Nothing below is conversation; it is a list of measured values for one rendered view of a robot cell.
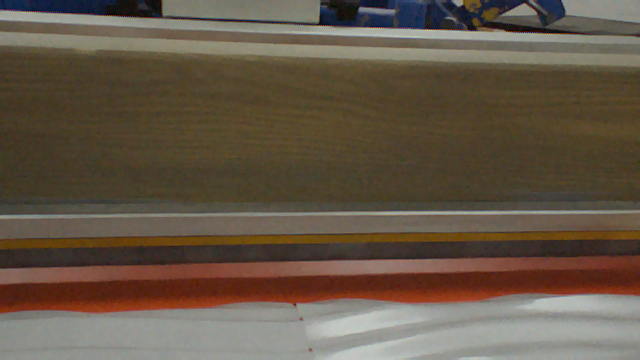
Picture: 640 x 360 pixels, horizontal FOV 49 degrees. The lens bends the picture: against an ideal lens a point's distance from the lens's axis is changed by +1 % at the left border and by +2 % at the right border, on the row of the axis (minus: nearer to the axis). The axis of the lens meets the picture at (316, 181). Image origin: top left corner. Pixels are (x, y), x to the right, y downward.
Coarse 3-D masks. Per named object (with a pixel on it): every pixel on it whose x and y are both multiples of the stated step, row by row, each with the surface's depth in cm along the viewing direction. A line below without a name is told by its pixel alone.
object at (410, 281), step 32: (576, 256) 37; (608, 256) 37; (288, 288) 31; (320, 288) 31; (352, 288) 32; (384, 288) 32; (416, 288) 32; (448, 288) 32; (480, 288) 32; (512, 288) 33; (544, 288) 33; (576, 288) 33; (608, 288) 33
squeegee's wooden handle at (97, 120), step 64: (0, 64) 26; (64, 64) 27; (128, 64) 27; (192, 64) 28; (256, 64) 28; (320, 64) 29; (384, 64) 29; (448, 64) 30; (512, 64) 30; (576, 64) 31; (0, 128) 27; (64, 128) 28; (128, 128) 28; (192, 128) 28; (256, 128) 29; (320, 128) 29; (384, 128) 30; (448, 128) 30; (512, 128) 31; (576, 128) 31; (0, 192) 28; (64, 192) 28; (128, 192) 29; (192, 192) 29; (256, 192) 30; (320, 192) 30; (384, 192) 31; (448, 192) 31; (512, 192) 32; (576, 192) 32
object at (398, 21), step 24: (0, 0) 83; (24, 0) 85; (48, 0) 91; (72, 0) 93; (96, 0) 95; (360, 0) 126; (384, 0) 124; (408, 0) 92; (432, 0) 94; (336, 24) 102; (360, 24) 100; (384, 24) 99; (408, 24) 93; (432, 24) 95
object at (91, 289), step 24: (192, 264) 33; (216, 264) 33; (240, 264) 33; (264, 264) 33; (0, 288) 30; (24, 288) 30; (48, 288) 30; (72, 288) 30; (96, 288) 30; (120, 288) 30; (144, 288) 30; (168, 288) 31; (192, 288) 31; (216, 288) 31; (240, 288) 31; (264, 288) 31; (0, 312) 28; (96, 312) 28
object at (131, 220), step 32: (0, 224) 27; (32, 224) 27; (64, 224) 27; (96, 224) 28; (128, 224) 28; (160, 224) 28; (192, 224) 28; (224, 224) 29; (256, 224) 29; (288, 224) 29; (320, 224) 29; (352, 224) 30; (384, 224) 30; (416, 224) 30; (448, 224) 30; (480, 224) 31; (512, 224) 31; (544, 224) 31; (576, 224) 32; (608, 224) 32
